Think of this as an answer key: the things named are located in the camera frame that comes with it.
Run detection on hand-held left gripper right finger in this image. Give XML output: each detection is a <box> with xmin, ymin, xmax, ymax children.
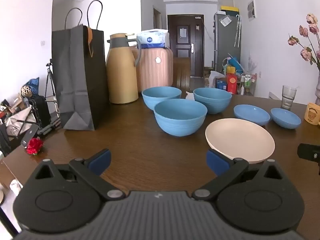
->
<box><xmin>191</xmin><ymin>149</ymin><xmax>287</xmax><ymax>201</ymax></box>

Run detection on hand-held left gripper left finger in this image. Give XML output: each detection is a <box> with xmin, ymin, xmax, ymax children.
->
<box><xmin>31</xmin><ymin>149</ymin><xmax>127</xmax><ymax>201</ymax></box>

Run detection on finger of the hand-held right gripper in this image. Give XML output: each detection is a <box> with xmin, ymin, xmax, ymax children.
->
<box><xmin>297</xmin><ymin>143</ymin><xmax>320</xmax><ymax>161</ymax></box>

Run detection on large beige plate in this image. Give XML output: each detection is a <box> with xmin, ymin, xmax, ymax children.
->
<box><xmin>205</xmin><ymin>118</ymin><xmax>275</xmax><ymax>165</ymax></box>

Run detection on small blue plate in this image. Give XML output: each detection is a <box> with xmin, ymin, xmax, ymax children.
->
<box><xmin>270</xmin><ymin>108</ymin><xmax>302</xmax><ymax>130</ymax></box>
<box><xmin>234</xmin><ymin>104</ymin><xmax>271</xmax><ymax>126</ymax></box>

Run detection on blue bowl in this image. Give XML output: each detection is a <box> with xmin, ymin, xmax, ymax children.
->
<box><xmin>142</xmin><ymin>86</ymin><xmax>182</xmax><ymax>111</ymax></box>
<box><xmin>154</xmin><ymin>99</ymin><xmax>208</xmax><ymax>137</ymax></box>
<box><xmin>193</xmin><ymin>87</ymin><xmax>232</xmax><ymax>115</ymax></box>

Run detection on yellow bear mug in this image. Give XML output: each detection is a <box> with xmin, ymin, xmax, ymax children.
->
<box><xmin>304</xmin><ymin>102</ymin><xmax>320</xmax><ymax>125</ymax></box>

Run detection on clear drinking glass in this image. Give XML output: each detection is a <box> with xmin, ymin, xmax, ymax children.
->
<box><xmin>280</xmin><ymin>85</ymin><xmax>297</xmax><ymax>111</ymax></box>

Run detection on red artificial flower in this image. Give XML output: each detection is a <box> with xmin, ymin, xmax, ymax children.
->
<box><xmin>26</xmin><ymin>137</ymin><xmax>44</xmax><ymax>155</ymax></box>

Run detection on red carton box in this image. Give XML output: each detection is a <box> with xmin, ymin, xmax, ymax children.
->
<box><xmin>226</xmin><ymin>67</ymin><xmax>238</xmax><ymax>95</ymax></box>

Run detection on black paper bag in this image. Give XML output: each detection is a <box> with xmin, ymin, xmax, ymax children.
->
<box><xmin>51</xmin><ymin>0</ymin><xmax>109</xmax><ymax>132</ymax></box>

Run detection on white plastic bag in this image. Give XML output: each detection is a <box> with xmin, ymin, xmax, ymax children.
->
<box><xmin>208</xmin><ymin>71</ymin><xmax>225</xmax><ymax>88</ymax></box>

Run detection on beige thermos jug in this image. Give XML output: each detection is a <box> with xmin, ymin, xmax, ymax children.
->
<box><xmin>106</xmin><ymin>33</ymin><xmax>142</xmax><ymax>105</ymax></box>

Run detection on grey cloth bag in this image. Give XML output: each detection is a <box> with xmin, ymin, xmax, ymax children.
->
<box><xmin>5</xmin><ymin>105</ymin><xmax>38</xmax><ymax>140</ymax></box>

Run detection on black tripod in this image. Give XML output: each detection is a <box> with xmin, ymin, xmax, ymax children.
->
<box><xmin>45</xmin><ymin>59</ymin><xmax>60</xmax><ymax>105</ymax></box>

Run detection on dark wooden chair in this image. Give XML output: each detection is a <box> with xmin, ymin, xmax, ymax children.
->
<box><xmin>172</xmin><ymin>57</ymin><xmax>192</xmax><ymax>89</ymax></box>

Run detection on blue shopping bag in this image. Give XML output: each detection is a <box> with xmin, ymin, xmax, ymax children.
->
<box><xmin>222</xmin><ymin>56</ymin><xmax>244</xmax><ymax>74</ymax></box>

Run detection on pink ribbed box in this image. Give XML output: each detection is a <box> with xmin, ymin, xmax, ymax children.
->
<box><xmin>132</xmin><ymin>46</ymin><xmax>174</xmax><ymax>93</ymax></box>

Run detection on grey refrigerator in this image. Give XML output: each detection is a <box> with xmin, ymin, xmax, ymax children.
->
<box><xmin>214</xmin><ymin>11</ymin><xmax>242</xmax><ymax>74</ymax></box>

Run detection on dark brown door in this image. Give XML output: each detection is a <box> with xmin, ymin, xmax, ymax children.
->
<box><xmin>167</xmin><ymin>14</ymin><xmax>204</xmax><ymax>78</ymax></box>

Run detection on blue white tissue pack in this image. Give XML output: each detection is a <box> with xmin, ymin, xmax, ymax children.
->
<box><xmin>136</xmin><ymin>29</ymin><xmax>170</xmax><ymax>49</ymax></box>

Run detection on dried pink flowers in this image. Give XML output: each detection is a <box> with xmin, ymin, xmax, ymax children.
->
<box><xmin>287</xmin><ymin>13</ymin><xmax>320</xmax><ymax>72</ymax></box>

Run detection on white hanging umbrella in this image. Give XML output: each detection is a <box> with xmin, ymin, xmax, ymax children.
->
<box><xmin>234</xmin><ymin>15</ymin><xmax>242</xmax><ymax>47</ymax></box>

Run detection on metal wire rack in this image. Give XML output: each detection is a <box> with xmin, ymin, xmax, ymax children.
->
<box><xmin>240</xmin><ymin>72</ymin><xmax>258</xmax><ymax>96</ymax></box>

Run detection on white wall panel box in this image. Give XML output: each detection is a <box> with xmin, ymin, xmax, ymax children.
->
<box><xmin>247</xmin><ymin>0</ymin><xmax>257</xmax><ymax>20</ymax></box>

